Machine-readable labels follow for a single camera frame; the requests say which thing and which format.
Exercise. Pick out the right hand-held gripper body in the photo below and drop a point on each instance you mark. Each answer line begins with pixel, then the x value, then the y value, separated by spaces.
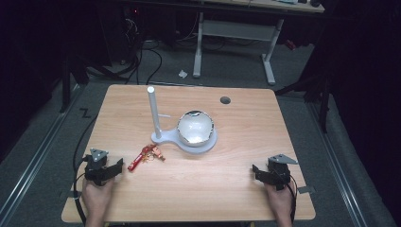
pixel 279 171

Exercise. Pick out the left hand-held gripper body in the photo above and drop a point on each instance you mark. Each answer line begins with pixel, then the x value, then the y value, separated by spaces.
pixel 96 164

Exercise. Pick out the person's left hand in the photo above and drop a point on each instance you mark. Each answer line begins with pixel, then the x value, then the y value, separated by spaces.
pixel 96 197

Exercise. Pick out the person's right hand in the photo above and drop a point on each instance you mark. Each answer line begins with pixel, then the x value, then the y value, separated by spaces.
pixel 280 201

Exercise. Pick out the white bowl with silver rim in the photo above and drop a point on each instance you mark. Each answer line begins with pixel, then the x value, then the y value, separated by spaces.
pixel 195 127

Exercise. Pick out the dark round table grommet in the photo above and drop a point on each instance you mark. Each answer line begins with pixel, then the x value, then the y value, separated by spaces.
pixel 225 100

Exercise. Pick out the black metal stand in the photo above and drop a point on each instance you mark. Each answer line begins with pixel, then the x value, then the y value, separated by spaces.
pixel 65 85
pixel 323 104

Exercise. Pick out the white paper scrap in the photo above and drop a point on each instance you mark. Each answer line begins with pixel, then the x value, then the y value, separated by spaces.
pixel 183 74

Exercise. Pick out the small red object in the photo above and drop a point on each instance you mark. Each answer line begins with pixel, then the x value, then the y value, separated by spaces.
pixel 290 44

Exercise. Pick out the white-framed wooden desk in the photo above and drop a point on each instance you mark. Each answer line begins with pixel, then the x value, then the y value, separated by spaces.
pixel 235 30

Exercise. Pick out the grey table bracket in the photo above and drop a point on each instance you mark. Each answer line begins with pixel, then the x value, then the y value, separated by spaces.
pixel 306 189
pixel 66 195

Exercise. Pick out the white stand with post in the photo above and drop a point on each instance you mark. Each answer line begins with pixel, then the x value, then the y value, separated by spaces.
pixel 156 116

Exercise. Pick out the metal floor rail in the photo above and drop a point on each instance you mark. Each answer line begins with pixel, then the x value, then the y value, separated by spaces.
pixel 31 164
pixel 340 164

